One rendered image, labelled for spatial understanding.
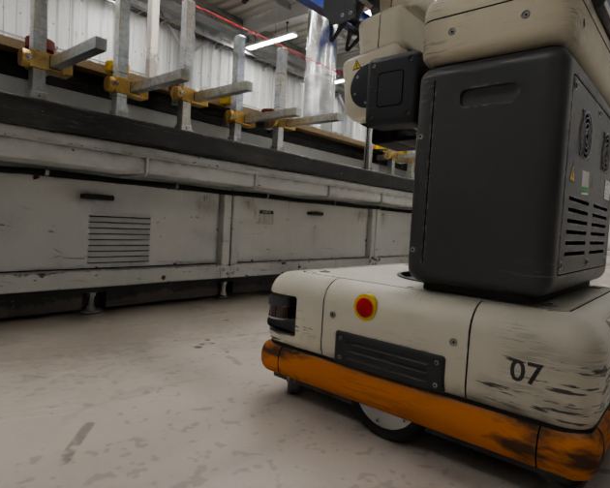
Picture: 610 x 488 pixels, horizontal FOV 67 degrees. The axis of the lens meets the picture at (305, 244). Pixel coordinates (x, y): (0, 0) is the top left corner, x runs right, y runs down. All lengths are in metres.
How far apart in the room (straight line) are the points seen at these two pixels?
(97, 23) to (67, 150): 8.50
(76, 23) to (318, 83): 4.62
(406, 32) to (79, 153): 1.04
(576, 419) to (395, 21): 0.88
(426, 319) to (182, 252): 1.46
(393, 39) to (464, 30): 0.30
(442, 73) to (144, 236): 1.43
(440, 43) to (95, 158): 1.14
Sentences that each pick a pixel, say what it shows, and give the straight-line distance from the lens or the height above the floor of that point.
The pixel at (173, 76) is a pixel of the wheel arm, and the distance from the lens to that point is 1.51.
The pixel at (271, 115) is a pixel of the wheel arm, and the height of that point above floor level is 0.80.
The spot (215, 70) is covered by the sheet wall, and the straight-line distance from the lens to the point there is 11.33.
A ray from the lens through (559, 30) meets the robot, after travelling 0.86.
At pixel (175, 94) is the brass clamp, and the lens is 1.82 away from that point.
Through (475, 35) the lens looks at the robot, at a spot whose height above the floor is 0.72.
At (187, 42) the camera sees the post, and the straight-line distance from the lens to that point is 1.89.
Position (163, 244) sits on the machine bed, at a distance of 2.05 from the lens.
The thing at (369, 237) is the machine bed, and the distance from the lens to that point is 3.15.
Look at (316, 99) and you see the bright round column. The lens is 7.32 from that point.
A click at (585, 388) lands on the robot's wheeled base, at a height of 0.19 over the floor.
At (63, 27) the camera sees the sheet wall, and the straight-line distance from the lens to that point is 9.75.
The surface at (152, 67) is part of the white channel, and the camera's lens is 2.94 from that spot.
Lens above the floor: 0.40
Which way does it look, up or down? 3 degrees down
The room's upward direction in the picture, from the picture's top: 3 degrees clockwise
